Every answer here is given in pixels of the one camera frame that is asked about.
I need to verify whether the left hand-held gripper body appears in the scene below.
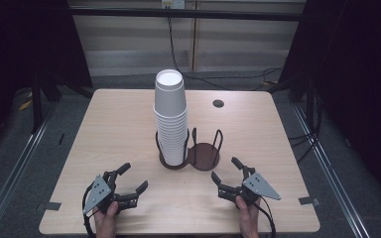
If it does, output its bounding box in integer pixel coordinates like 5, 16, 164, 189
82, 170, 141, 216

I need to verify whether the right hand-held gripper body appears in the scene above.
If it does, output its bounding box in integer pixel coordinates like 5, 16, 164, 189
217, 166, 283, 210

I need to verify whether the dark wire double cup holder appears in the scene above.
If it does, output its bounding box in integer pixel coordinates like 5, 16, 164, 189
154, 127, 225, 173

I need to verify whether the stack of white cups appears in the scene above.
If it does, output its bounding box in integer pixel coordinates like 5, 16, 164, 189
153, 104, 190, 168

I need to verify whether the white disposable paper cup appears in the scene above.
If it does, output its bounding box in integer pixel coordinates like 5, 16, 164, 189
153, 68, 189, 119

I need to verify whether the person's left hand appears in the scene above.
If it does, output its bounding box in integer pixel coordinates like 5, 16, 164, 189
92, 200, 120, 238

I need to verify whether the person's right hand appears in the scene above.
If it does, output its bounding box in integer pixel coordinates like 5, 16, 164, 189
234, 194, 262, 238

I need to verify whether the grey floor tape piece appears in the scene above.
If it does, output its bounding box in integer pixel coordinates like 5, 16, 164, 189
298, 195, 321, 207
35, 200, 63, 213

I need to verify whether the black metal stand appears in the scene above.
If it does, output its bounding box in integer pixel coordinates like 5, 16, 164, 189
29, 70, 64, 135

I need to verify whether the yellow floor tape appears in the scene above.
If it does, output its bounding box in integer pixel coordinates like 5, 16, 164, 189
17, 98, 35, 112

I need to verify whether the dark curtain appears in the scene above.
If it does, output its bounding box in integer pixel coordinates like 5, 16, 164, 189
277, 0, 381, 202
0, 0, 94, 167

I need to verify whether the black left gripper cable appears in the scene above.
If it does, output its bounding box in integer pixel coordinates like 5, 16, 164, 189
81, 182, 97, 238

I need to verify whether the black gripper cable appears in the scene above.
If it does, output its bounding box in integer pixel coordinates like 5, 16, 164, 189
251, 195, 278, 238
81, 182, 97, 238

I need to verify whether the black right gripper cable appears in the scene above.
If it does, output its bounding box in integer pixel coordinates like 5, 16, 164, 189
251, 195, 278, 238

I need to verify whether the metal floor rail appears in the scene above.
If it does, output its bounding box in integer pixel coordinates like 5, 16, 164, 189
0, 98, 62, 238
292, 103, 372, 238

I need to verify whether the bundle of black floor cables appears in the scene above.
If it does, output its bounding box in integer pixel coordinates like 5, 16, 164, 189
287, 82, 325, 164

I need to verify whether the black braided hanging cable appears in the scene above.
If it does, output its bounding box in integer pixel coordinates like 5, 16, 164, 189
166, 7, 283, 92

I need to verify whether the black horizontal frame bar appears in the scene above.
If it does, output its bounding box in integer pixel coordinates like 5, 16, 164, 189
68, 7, 308, 23

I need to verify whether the white wall outlet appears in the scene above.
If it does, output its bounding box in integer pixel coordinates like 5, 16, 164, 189
161, 0, 187, 10

